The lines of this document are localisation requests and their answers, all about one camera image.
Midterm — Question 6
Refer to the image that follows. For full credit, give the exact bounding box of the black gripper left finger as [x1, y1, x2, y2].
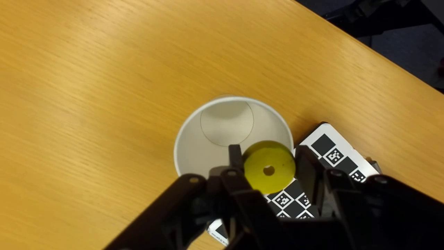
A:
[103, 144, 288, 250]

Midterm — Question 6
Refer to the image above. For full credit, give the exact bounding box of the white paper cup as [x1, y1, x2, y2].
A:
[171, 95, 295, 187]

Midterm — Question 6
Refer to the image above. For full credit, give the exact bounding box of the black white marker board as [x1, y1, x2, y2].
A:
[205, 121, 382, 242]

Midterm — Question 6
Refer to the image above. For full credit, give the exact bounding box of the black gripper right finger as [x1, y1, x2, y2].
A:
[294, 145, 444, 250]

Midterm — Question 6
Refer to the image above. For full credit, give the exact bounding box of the yellow plastic ring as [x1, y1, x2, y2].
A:
[241, 141, 296, 196]

